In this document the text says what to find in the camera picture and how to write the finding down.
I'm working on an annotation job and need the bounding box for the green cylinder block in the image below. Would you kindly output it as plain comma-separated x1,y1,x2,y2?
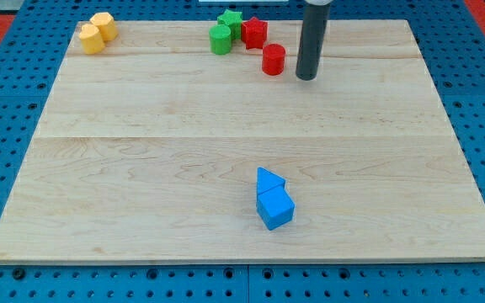
209,24,232,55

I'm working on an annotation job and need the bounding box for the green star block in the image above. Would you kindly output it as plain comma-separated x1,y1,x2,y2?
217,9,243,40

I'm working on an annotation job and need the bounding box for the yellow hexagon block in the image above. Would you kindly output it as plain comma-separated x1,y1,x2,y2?
90,12,119,41

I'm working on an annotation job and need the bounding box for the light wooden board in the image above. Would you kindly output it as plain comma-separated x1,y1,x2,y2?
0,19,485,265

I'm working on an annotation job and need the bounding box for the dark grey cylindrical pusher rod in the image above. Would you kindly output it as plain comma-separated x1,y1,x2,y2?
296,3,331,81

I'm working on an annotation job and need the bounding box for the yellow heart block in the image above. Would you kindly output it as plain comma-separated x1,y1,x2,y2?
78,24,105,55

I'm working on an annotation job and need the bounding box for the blue triangle block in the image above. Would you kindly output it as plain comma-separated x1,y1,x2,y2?
256,167,285,195

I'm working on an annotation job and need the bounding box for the red cylinder block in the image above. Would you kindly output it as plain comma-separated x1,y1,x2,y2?
262,44,286,76

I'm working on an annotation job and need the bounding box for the blue cube block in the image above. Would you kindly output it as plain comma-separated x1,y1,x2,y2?
257,186,296,231

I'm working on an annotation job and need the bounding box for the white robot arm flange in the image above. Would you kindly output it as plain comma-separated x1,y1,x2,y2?
305,0,333,6

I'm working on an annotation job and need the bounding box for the red star block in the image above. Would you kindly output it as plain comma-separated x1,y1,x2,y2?
241,17,268,50

